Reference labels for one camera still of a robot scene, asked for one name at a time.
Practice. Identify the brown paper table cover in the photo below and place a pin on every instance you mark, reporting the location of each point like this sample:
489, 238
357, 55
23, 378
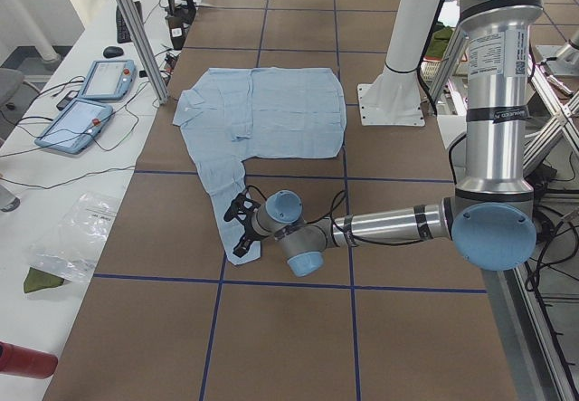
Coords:
167, 317

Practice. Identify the black keyboard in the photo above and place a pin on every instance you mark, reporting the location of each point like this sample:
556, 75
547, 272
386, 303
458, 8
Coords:
123, 33

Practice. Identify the black computer mouse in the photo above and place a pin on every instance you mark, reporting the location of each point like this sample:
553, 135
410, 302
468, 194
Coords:
112, 52

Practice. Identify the teach pendant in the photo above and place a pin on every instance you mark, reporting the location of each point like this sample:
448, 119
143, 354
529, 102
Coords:
78, 124
108, 80

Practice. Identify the far teach pendant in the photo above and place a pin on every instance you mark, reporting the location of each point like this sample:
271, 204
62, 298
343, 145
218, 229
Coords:
108, 80

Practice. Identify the light blue button-up shirt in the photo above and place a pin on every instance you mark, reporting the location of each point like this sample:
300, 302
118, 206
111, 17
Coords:
231, 115

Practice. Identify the green cloth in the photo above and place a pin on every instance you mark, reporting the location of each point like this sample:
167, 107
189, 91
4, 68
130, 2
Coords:
37, 280

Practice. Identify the clear plastic bag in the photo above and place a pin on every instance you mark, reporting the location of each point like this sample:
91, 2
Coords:
72, 248

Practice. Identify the aluminium frame post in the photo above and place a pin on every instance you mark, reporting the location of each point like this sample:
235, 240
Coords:
144, 50

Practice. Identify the red water bottle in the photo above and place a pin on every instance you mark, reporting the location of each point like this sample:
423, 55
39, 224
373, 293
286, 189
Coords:
26, 362

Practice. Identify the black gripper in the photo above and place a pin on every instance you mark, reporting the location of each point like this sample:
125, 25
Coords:
250, 231

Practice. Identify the near teach pendant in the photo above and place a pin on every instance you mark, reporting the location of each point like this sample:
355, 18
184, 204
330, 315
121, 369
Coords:
78, 124

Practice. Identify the white pedestal column base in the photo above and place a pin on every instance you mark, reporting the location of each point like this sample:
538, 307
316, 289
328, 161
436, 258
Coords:
393, 99

